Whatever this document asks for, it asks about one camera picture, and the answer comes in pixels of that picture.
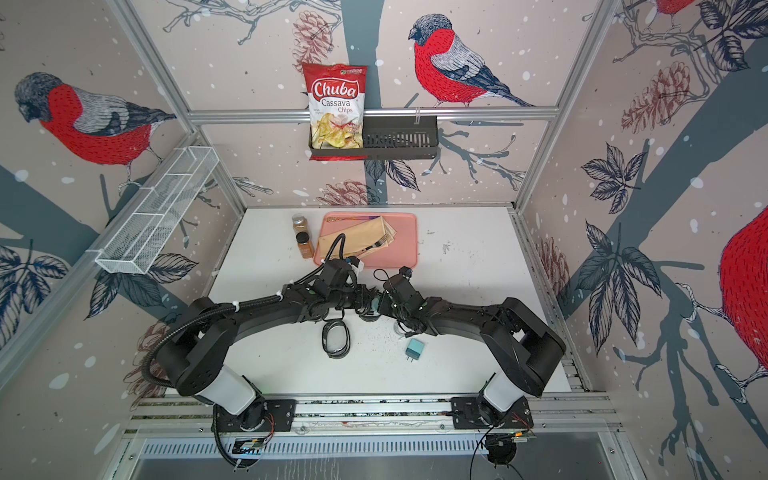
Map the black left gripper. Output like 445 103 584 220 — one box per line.
328 284 378 309

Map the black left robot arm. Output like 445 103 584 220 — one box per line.
141 234 380 416

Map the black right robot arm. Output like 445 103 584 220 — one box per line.
376 267 566 426

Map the pink plastic tray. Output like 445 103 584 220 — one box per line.
313 211 418 269

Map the tan spice jar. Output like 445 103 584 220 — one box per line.
292 214 309 235

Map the red cassava chips bag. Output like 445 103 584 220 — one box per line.
302 63 367 151

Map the teal wall charger front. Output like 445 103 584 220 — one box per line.
405 338 425 361

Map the black coiled cable front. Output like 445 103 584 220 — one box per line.
321 319 353 360

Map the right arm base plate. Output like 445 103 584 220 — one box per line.
450 396 534 430

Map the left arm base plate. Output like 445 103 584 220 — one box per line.
213 397 297 433

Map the black wall basket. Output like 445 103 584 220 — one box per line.
309 116 439 161

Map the white wire mesh basket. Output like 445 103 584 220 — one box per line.
95 146 219 274

